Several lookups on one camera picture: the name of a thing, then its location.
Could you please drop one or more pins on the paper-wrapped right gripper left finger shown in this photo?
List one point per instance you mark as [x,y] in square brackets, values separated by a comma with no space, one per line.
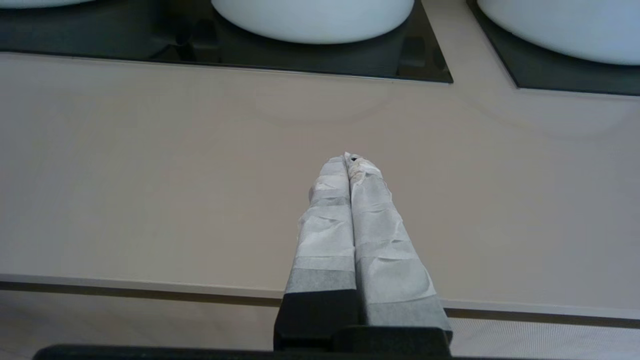
[325,250]

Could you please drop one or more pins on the paper-wrapped right gripper right finger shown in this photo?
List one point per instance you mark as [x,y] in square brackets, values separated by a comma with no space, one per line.
[390,270]

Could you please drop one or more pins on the white pot with steel insert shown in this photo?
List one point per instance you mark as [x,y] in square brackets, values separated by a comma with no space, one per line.
[565,25]
[315,20]
[40,2]

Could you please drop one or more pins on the wide black glass cooktop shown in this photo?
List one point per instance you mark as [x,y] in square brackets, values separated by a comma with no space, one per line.
[250,55]

